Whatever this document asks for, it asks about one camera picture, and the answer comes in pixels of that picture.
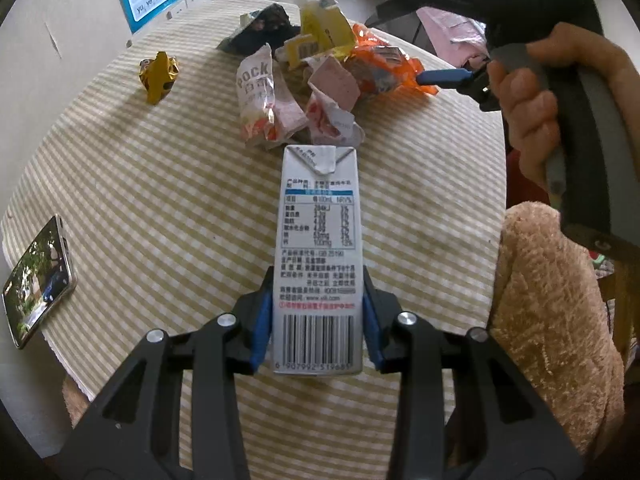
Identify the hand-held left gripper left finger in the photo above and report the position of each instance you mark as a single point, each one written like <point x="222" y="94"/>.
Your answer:
<point x="260" y="330"/>

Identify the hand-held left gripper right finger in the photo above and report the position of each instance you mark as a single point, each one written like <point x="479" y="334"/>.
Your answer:
<point x="372" y="330"/>

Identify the orange wrapper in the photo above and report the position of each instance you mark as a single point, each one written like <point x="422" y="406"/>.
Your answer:
<point x="380" y="67"/>

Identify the white milk carton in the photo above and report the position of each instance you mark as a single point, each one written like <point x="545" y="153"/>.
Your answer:
<point x="317" y="240"/>

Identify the yellow wrapper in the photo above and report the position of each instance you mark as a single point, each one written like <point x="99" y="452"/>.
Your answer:
<point x="325" y="27"/>

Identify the gold brown foil wrapper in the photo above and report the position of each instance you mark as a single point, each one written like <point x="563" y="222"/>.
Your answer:
<point x="160" y="77"/>

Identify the person's right hand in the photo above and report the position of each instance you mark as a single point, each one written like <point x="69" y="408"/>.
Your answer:
<point x="530" y="110"/>

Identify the pink bed skirt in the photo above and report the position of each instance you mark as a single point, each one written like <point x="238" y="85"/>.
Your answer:
<point x="450" y="30"/>

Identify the pink crumpled packaging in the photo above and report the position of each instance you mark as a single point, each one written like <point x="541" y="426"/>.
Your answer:
<point x="332" y="82"/>

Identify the brown fleece fabric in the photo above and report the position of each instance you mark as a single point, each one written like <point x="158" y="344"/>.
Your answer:
<point x="550" y="310"/>

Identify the dark crumpled wrapper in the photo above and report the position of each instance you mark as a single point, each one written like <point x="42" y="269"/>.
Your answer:
<point x="265" y="25"/>

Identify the white pink foil snack wrapper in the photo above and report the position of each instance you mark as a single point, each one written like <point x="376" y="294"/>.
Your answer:
<point x="255" y="90"/>

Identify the smartphone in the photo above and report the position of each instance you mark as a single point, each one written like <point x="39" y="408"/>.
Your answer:
<point x="40" y="285"/>

